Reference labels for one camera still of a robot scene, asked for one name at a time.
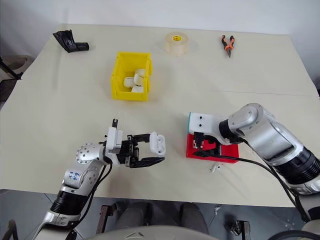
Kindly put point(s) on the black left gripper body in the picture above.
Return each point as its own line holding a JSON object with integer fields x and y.
{"x": 128, "y": 152}

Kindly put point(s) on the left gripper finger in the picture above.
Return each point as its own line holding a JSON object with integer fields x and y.
{"x": 146, "y": 162}
{"x": 142, "y": 138}

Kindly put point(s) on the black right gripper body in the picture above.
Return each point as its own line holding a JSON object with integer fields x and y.
{"x": 214, "y": 147}

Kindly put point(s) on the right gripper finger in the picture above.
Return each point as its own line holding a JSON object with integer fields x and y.
{"x": 198, "y": 140}
{"x": 203, "y": 153}

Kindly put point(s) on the white earbud case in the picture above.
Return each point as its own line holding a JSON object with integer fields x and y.
{"x": 139, "y": 76}
{"x": 137, "y": 89}
{"x": 128, "y": 82}
{"x": 157, "y": 145}

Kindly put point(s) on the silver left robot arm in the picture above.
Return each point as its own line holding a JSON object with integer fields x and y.
{"x": 86, "y": 153}

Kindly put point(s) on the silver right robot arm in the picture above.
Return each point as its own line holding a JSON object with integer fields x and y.
{"x": 262, "y": 130}

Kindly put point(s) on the yellow plastic bin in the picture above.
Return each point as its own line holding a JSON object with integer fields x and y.
{"x": 120, "y": 75}

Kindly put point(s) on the red flat tray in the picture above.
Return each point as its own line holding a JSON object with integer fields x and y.
{"x": 228, "y": 153}

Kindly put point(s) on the white earbud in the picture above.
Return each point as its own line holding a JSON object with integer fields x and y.
{"x": 215, "y": 168}

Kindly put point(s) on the small white floor scrap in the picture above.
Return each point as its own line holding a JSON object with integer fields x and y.
{"x": 217, "y": 210}

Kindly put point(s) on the grey robot torso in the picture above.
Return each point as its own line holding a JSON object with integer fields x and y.
{"x": 150, "y": 233}

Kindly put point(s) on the orange black pliers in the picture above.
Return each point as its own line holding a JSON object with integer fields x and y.
{"x": 228, "y": 47}

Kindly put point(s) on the clear tape roll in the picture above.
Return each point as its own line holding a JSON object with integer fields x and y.
{"x": 176, "y": 43}

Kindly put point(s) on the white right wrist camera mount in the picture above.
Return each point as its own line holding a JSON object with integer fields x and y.
{"x": 205, "y": 123}

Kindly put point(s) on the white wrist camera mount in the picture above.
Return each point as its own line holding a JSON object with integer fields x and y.
{"x": 205, "y": 123}
{"x": 113, "y": 140}

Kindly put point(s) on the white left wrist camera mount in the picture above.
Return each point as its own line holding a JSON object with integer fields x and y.
{"x": 113, "y": 140}

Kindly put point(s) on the brown metal table bracket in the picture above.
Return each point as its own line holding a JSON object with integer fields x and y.
{"x": 106, "y": 217}
{"x": 241, "y": 228}

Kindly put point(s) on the black plastic bracket part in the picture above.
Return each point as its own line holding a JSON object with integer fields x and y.
{"x": 68, "y": 41}

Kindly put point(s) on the black chair frame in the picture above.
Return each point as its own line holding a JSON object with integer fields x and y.
{"x": 6, "y": 82}

